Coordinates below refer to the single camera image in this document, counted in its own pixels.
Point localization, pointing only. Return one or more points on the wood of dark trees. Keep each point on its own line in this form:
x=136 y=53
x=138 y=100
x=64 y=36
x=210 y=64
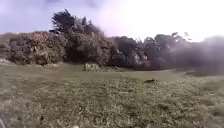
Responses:
x=83 y=46

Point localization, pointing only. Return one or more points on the dark rock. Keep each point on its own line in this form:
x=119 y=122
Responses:
x=149 y=80

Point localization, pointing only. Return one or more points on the green grass field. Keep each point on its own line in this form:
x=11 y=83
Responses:
x=100 y=100

